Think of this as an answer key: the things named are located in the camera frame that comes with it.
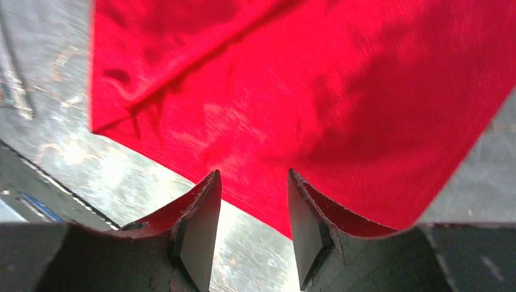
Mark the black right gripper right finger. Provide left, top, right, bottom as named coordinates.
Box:
left=287, top=170, right=515, bottom=291

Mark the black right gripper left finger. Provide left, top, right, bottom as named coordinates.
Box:
left=1, top=171, right=222, bottom=291

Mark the red cloth napkin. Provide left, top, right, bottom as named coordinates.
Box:
left=89, top=1, right=515, bottom=236

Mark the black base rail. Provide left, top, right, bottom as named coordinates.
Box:
left=1, top=141, right=119, bottom=231

